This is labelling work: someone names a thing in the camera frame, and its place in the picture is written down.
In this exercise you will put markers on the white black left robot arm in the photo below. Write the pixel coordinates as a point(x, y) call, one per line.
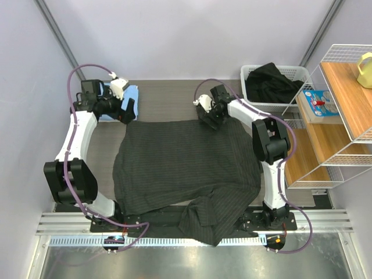
point(70, 180)

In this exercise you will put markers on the aluminium rail frame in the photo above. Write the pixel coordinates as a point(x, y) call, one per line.
point(179, 242)

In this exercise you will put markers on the black clothes in basket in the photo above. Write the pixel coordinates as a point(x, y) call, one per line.
point(267, 85)

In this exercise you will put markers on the white plastic laundry basket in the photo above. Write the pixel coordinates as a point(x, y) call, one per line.
point(291, 72)

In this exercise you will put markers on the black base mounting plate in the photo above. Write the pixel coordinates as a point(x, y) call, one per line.
point(164, 224)

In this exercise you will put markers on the folded light blue shirt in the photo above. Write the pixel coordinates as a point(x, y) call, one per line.
point(130, 92)

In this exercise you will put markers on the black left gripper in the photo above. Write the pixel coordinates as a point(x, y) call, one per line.
point(125, 116)

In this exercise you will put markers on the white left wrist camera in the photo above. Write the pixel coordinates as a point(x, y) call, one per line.
point(118, 86)

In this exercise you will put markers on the white wire shelf rack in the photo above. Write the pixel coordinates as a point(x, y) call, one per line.
point(329, 155)

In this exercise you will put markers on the blue product box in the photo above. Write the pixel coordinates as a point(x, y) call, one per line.
point(318, 107)

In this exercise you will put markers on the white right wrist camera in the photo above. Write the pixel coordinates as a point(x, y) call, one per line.
point(206, 102)

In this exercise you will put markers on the dark pinstriped long sleeve shirt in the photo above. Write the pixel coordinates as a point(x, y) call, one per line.
point(215, 171)

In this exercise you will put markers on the yellow watering can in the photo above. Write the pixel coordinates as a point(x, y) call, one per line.
point(364, 68)

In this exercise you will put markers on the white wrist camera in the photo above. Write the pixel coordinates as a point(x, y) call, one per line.
point(206, 102)
point(118, 86)

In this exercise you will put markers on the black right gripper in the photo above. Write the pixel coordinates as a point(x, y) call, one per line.
point(207, 117)

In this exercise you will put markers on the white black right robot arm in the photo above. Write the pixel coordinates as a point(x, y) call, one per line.
point(270, 142)

